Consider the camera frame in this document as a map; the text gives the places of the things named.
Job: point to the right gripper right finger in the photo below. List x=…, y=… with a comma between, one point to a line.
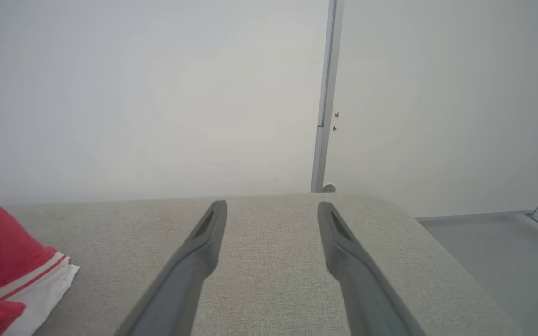
x=360, y=280

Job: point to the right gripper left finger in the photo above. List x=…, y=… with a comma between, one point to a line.
x=189, y=275

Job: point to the red garment with white trim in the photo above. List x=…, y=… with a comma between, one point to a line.
x=5, y=261

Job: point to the small round grey foot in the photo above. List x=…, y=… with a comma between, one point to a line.
x=329, y=188

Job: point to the grey metal wall pole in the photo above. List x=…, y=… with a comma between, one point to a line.
x=326, y=107

